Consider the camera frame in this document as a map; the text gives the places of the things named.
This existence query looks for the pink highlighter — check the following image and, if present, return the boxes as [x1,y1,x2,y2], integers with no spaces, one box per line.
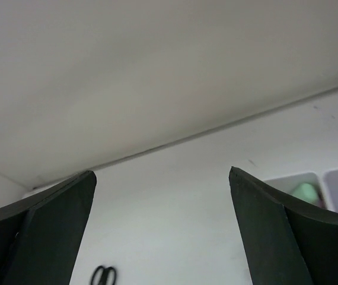
[318,190,327,209]

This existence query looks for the green highlighter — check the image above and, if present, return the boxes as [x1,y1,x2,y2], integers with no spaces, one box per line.
[291,182,320,205]

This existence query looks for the black handled scissors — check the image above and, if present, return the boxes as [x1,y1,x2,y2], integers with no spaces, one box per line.
[90,265,117,285]

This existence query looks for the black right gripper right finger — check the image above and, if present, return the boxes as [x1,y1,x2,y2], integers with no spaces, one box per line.
[229,167,338,284]

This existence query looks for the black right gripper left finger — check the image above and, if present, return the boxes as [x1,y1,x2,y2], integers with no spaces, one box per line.
[0,171,97,284]

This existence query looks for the white compartment organizer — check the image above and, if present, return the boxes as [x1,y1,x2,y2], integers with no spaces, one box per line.
[265,169,338,213]

